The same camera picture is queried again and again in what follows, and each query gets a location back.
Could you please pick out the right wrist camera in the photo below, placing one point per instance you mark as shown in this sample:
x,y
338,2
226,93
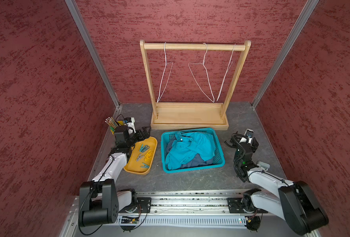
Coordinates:
x,y
249,135

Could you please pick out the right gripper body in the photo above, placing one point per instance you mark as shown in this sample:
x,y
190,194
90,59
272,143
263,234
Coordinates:
x,y
235,140

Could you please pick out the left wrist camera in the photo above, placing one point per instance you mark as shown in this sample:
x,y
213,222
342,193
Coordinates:
x,y
130,122

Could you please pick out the right corner aluminium profile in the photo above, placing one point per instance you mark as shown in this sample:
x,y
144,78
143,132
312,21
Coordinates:
x,y
302,19

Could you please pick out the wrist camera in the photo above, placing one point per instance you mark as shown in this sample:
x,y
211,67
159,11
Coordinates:
x,y
130,122
249,135

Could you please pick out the left corner aluminium profile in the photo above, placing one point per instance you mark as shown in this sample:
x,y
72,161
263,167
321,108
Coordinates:
x,y
78,19

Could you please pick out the yellow pencil cup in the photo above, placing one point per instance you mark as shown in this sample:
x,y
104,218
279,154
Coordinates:
x,y
114,124

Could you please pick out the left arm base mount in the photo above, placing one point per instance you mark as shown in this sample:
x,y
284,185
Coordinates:
x,y
142,205

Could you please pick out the corner aluminium profile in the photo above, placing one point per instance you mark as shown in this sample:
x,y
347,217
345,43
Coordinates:
x,y
78,19
302,19

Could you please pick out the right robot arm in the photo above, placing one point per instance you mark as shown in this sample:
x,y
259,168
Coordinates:
x,y
294,202

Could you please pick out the coloured pencils bunch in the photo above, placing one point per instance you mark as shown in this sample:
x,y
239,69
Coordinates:
x,y
108,120

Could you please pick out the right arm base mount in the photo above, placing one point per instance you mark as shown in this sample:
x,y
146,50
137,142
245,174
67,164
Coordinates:
x,y
235,206

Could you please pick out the grey-blue t-shirt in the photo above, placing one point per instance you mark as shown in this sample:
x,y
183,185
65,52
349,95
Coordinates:
x,y
188,154

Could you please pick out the teal plastic basket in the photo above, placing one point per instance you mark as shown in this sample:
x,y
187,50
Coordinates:
x,y
219,160

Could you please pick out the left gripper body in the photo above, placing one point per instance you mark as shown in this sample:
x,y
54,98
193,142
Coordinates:
x,y
137,137

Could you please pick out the wooden clothes rack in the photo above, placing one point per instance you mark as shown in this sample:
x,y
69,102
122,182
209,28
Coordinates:
x,y
188,115

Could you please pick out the yellow tray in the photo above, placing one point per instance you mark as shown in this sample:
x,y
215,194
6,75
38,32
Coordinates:
x,y
133,166

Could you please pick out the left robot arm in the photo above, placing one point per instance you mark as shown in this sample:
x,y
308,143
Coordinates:
x,y
100,202

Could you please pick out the teal t-shirt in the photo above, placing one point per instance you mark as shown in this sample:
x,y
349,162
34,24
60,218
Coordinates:
x,y
193,136

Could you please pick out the aluminium rail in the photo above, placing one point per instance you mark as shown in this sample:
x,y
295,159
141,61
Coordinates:
x,y
190,209

